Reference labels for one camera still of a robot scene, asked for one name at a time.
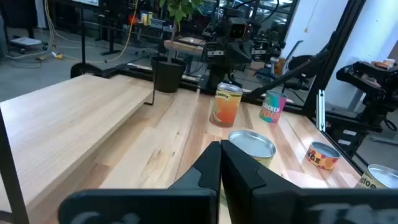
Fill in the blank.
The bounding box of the small red box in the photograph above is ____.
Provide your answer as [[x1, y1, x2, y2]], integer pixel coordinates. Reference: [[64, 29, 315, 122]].
[[305, 141, 341, 171]]

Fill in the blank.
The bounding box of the yellow floor cable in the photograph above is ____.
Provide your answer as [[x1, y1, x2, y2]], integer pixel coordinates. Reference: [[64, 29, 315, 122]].
[[43, 0, 140, 63]]

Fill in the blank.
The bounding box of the black background robot station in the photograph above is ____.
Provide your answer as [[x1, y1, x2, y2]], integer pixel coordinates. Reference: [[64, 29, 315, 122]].
[[323, 58, 398, 156]]

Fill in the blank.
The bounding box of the silver aluminium post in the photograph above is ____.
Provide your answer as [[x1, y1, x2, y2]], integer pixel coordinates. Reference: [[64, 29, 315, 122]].
[[316, 89, 326, 132]]

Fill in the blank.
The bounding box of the black table rig frame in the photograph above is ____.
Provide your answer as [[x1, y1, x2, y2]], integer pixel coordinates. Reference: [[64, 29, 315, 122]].
[[102, 0, 368, 175]]

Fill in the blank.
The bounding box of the chicken noodle soup can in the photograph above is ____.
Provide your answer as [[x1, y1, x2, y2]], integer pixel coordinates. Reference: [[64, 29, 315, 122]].
[[258, 90, 288, 124]]

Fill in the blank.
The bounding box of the wooden side table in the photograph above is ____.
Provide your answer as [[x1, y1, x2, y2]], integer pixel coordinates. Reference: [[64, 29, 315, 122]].
[[164, 36, 206, 57]]

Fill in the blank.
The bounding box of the orange green beans can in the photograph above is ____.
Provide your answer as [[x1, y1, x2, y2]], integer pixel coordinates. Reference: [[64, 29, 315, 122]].
[[209, 82, 244, 128]]

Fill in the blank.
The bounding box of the grey wheeled platform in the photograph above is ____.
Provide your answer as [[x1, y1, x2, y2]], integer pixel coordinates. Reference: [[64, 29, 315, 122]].
[[9, 36, 49, 54]]

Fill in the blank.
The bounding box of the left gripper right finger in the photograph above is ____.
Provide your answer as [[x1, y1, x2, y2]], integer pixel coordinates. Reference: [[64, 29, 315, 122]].
[[221, 139, 398, 224]]

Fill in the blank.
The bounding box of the black monitor floor stand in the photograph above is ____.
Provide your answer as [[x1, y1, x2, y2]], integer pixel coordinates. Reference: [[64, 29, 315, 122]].
[[70, 0, 103, 78]]

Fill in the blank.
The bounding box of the yellow hanging pull cord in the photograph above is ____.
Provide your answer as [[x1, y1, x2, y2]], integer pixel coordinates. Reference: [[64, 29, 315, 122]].
[[303, 0, 320, 34]]

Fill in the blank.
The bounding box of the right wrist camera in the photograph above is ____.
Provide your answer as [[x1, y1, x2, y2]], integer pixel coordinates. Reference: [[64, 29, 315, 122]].
[[228, 17, 250, 40]]

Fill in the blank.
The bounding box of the yellow brown bean-pattern can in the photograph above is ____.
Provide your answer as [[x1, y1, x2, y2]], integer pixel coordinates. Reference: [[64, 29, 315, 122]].
[[228, 129, 277, 169]]

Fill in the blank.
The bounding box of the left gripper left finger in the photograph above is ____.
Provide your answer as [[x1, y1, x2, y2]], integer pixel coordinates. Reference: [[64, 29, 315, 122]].
[[58, 141, 222, 224]]

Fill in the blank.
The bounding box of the blue tomatoes can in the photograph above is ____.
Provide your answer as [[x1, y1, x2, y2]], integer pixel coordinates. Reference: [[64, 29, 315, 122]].
[[354, 164, 398, 190]]

